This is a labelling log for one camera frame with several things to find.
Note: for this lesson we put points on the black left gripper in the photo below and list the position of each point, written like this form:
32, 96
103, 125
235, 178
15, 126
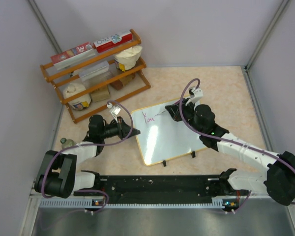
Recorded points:
124, 130

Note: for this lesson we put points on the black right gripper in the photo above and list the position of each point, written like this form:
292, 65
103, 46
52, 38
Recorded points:
174, 111

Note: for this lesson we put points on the white marker pen magenta cap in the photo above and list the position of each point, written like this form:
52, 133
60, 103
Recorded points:
161, 112

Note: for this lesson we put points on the yellow framed whiteboard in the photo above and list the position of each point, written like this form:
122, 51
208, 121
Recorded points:
162, 138

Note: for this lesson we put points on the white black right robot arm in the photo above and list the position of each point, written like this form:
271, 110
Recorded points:
276, 172

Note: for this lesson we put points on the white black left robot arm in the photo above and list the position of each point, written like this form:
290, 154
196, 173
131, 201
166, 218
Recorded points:
57, 175

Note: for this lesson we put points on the tan sponge stack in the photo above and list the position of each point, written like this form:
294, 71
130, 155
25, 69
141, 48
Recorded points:
100, 94

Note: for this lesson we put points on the reddish brown sponge stack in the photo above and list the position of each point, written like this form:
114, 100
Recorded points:
122, 82

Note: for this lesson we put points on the orange wooden shelf rack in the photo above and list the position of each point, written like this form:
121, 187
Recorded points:
74, 94

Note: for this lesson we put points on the upper white paper-lid jar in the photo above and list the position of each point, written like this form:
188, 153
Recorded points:
126, 59

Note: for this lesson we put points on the clear plastic box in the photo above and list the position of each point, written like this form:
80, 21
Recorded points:
94, 71

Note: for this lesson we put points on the small glass bottle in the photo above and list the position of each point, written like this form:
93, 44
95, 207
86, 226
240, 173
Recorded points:
66, 143

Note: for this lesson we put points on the red white wrap box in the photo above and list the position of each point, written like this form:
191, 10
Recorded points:
112, 41

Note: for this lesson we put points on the red foil wrap box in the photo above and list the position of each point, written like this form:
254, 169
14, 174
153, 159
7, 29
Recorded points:
73, 56

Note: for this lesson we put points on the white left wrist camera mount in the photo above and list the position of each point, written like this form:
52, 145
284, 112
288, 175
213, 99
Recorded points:
114, 110

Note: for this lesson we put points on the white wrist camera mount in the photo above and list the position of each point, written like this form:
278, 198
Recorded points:
195, 95
114, 110

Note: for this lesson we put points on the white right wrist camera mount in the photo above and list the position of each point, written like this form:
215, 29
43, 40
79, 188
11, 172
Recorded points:
195, 95

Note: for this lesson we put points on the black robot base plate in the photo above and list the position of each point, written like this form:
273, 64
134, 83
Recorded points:
167, 189

